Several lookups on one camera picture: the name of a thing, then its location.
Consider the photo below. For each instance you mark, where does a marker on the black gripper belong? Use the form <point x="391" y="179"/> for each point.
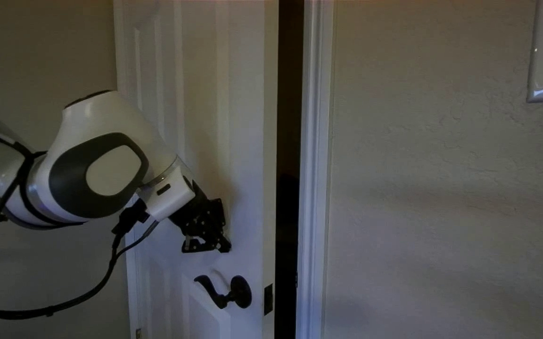
<point x="201" y="215"/>

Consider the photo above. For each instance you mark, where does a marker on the white panel door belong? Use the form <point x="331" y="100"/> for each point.
<point x="222" y="94"/>

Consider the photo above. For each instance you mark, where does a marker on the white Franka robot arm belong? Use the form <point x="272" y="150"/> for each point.
<point x="95" y="124"/>

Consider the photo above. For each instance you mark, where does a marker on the dark door latch plate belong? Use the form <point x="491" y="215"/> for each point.
<point x="269" y="299"/>

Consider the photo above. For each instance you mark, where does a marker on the metal door hinge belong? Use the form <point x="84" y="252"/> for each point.
<point x="139" y="333"/>

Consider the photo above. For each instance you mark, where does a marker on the white door frame trim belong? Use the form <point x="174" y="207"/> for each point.
<point x="314" y="156"/>

